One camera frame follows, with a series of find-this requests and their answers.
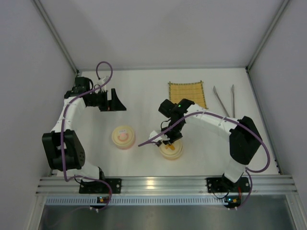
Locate left upright frame post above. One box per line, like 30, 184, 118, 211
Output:
31, 0, 80, 76

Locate aluminium frame rail front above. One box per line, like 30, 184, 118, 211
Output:
35, 175, 297, 196

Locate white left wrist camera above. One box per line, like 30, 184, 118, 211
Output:
95, 76, 109, 88

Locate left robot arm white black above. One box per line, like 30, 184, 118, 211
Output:
42, 77, 126, 184

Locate slotted grey cable duct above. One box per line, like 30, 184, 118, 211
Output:
44, 194, 288, 206

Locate upright frame post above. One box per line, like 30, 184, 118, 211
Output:
245, 0, 292, 73
31, 0, 80, 76

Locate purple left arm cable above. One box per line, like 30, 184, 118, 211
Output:
60, 61, 114, 211

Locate bamboo mat green edge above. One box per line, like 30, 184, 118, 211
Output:
168, 81, 208, 109

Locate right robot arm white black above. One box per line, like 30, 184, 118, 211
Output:
158, 99, 262, 191

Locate cream lid with pink handle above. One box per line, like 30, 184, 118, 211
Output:
111, 126, 135, 149

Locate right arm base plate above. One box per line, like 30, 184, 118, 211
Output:
206, 176, 250, 193

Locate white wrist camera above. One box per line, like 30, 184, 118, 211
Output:
149, 130, 169, 147
95, 76, 109, 88

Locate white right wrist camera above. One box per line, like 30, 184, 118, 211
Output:
149, 130, 169, 147

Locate cream lid with orange handle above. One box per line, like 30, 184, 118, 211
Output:
159, 140, 182, 159

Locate metal tongs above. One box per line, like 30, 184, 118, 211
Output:
213, 84, 237, 118

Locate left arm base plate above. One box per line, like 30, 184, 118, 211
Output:
79, 178, 122, 194

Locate orange bowl white inside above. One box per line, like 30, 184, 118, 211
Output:
159, 148, 183, 160

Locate pink bowl white inside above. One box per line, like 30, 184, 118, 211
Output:
113, 133, 135, 150

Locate right upright frame post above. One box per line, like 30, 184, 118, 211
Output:
245, 0, 292, 73

